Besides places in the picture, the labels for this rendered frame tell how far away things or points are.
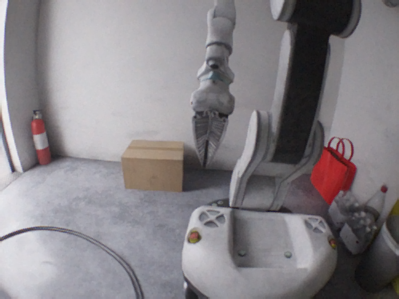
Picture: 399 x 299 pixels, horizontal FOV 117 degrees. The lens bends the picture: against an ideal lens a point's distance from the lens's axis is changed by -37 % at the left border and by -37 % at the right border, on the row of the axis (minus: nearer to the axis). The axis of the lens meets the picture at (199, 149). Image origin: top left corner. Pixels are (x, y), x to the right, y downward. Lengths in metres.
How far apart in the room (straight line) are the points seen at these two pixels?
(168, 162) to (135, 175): 0.25
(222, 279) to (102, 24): 1.75
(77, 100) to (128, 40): 0.69
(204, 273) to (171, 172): 0.86
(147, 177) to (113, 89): 0.77
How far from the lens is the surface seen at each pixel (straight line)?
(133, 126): 1.66
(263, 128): 0.54
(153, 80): 1.53
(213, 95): 0.44
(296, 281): 0.61
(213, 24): 0.56
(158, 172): 1.32
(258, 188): 0.87
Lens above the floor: 0.83
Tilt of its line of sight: 24 degrees down
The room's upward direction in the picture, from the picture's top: 4 degrees clockwise
